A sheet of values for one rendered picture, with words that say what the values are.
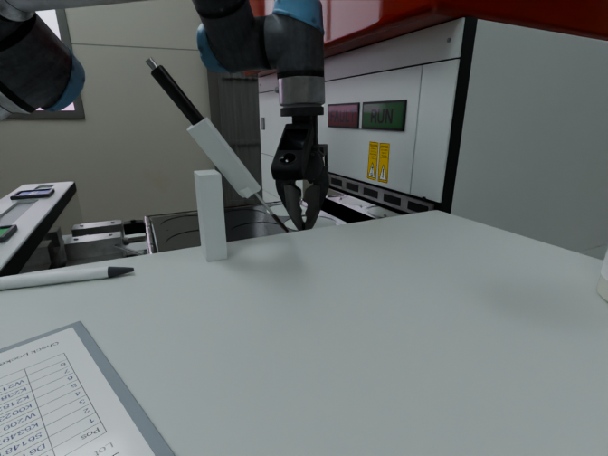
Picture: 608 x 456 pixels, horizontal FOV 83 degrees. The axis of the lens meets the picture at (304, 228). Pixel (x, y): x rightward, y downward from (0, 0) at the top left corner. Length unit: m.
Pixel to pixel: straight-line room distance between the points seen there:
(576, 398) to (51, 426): 0.25
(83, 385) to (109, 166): 2.57
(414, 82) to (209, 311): 0.46
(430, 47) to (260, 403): 0.51
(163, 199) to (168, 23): 1.18
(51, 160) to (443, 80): 2.59
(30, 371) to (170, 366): 0.07
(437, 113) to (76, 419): 0.51
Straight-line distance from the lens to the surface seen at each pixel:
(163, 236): 0.64
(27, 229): 0.57
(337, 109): 0.77
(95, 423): 0.20
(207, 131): 0.32
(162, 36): 2.73
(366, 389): 0.20
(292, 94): 0.56
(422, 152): 0.57
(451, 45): 0.55
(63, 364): 0.24
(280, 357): 0.21
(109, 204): 2.82
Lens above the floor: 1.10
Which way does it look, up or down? 18 degrees down
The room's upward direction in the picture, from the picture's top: straight up
